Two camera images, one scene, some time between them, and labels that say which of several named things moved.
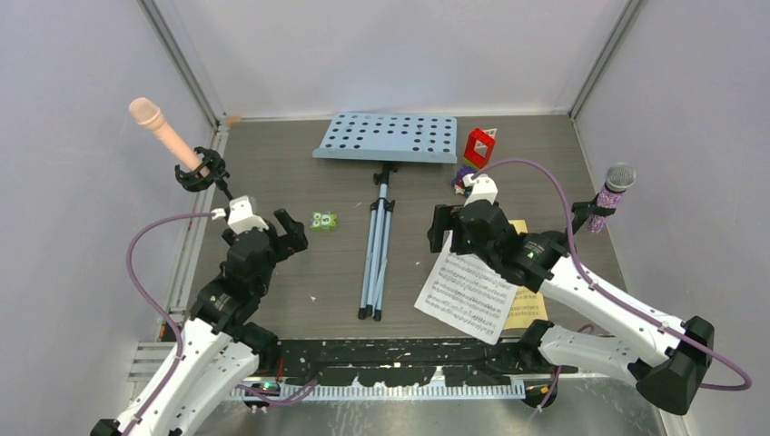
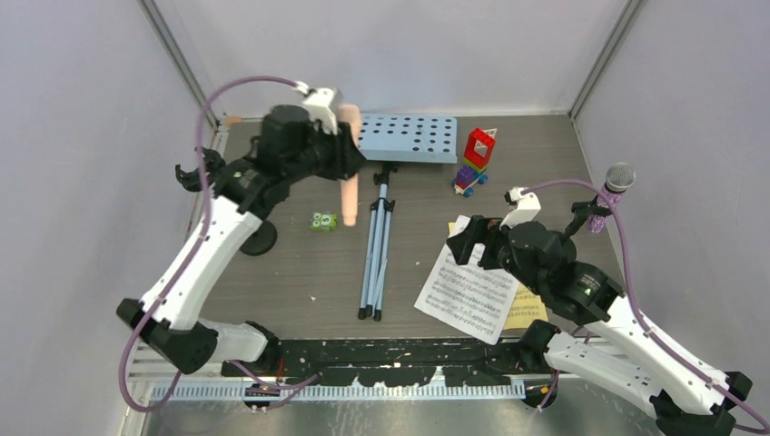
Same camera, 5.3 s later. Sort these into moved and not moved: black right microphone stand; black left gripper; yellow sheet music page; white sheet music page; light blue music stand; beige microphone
Moved: black left gripper; beige microphone
Not moved: black right microphone stand; light blue music stand; white sheet music page; yellow sheet music page
